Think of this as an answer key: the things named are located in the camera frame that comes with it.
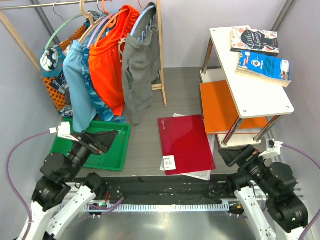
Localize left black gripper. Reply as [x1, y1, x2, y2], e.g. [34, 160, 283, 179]
[65, 128, 119, 180]

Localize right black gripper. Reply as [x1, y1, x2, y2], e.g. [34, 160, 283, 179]
[218, 142, 276, 197]

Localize orange plastic hanger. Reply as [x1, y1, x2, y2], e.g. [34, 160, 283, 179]
[94, 8, 128, 47]

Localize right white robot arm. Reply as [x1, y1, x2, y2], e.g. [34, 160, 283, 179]
[218, 145, 309, 240]

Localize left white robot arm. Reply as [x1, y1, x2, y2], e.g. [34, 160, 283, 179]
[18, 130, 119, 240]

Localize blue patterned shorts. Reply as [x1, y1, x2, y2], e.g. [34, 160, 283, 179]
[81, 42, 127, 123]

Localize light blue shorts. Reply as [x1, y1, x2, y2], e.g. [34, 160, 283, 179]
[63, 40, 97, 133]

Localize grey shorts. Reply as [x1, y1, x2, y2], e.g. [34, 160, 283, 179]
[122, 12, 161, 125]

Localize orange dotted patterned shorts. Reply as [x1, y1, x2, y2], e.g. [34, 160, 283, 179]
[39, 20, 90, 119]

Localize lilac hanger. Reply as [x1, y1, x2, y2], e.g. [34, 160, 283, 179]
[86, 16, 117, 49]

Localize beige wooden hanger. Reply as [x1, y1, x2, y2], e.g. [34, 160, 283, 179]
[78, 0, 111, 45]

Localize green hanger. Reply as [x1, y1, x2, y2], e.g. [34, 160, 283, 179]
[44, 0, 86, 49]

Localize light blue hanger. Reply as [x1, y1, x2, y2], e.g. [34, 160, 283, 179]
[130, 2, 157, 43]

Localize green plastic tray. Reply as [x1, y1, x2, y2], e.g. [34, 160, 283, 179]
[49, 121, 131, 171]

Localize white papers under folder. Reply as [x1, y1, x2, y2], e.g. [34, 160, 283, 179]
[158, 112, 216, 181]

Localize orange board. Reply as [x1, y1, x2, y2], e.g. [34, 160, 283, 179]
[199, 79, 269, 135]

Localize red folder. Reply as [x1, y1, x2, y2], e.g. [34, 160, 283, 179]
[157, 114, 216, 176]

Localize white two-tier shelf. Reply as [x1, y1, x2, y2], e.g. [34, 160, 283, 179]
[200, 27, 295, 148]

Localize blue paperback book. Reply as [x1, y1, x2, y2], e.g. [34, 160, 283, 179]
[235, 50, 292, 88]

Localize Little Women book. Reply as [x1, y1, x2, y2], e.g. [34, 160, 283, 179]
[230, 26, 280, 57]

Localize wooden clothes rack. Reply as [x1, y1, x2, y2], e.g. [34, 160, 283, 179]
[0, 0, 168, 107]

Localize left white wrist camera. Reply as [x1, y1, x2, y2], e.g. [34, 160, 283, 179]
[49, 121, 75, 141]

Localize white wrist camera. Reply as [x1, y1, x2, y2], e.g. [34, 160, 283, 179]
[259, 138, 284, 160]
[49, 121, 75, 141]

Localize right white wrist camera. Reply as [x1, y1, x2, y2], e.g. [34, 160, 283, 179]
[259, 138, 284, 160]

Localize white cable duct strip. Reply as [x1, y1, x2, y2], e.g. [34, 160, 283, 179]
[59, 202, 230, 213]

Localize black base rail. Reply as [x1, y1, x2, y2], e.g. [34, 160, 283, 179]
[95, 175, 236, 206]

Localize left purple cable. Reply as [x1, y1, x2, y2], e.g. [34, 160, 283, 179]
[5, 130, 52, 226]

